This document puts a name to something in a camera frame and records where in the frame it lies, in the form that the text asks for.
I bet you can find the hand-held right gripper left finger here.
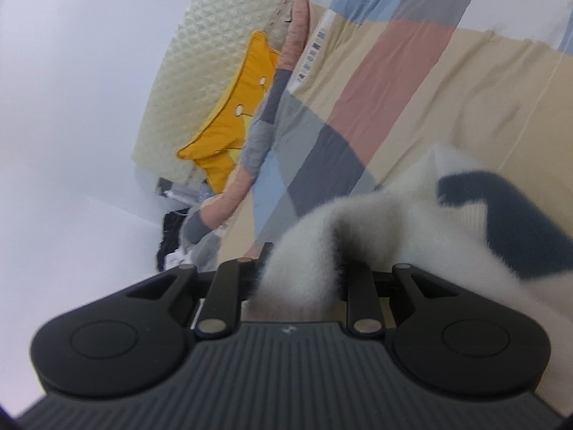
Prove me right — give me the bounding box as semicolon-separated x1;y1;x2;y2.
125;242;275;339

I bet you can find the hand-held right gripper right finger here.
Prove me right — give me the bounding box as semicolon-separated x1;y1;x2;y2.
338;260;459;336

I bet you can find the cream blanket with blue stripes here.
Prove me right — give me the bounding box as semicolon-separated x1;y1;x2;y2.
246;143;573;417

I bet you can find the pile of clothes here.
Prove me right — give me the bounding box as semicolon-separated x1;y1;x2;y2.
154;210;198;274

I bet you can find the yellow pillow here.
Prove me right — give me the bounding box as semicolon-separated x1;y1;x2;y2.
176;30;283;194

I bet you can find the pink and grey long pillow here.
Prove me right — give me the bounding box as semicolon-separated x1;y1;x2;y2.
181;0;321;252

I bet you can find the patchwork quilt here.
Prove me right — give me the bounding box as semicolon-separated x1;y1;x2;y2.
219;0;573;274

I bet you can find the cream quilted headboard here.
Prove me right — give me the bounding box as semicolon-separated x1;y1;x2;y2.
131;0;314;184

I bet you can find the grey wall socket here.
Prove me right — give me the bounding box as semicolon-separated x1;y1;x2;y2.
156;177;180;198

